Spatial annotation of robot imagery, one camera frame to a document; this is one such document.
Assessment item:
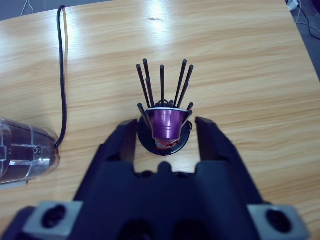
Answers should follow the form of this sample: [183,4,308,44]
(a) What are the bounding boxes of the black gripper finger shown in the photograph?
[195,116,265,205]
[73,118,138,202]

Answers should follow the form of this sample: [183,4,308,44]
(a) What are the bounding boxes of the purple coffee capsule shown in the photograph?
[145,107,189,141]

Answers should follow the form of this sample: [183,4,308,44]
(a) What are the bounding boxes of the clear water tank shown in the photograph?
[0,116,61,186]

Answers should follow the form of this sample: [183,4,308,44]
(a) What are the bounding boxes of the black capsule holder with rods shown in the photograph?
[136,58,195,156]

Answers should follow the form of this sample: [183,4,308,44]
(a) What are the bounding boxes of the white power adapter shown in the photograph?
[286,0,301,11]

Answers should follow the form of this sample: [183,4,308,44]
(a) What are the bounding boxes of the black machine power cable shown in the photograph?
[54,5,68,149]

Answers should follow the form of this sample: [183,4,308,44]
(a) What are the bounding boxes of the black floor cable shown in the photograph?
[298,4,320,41]

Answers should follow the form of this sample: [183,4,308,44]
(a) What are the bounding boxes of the white floor cable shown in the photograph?
[21,0,36,16]

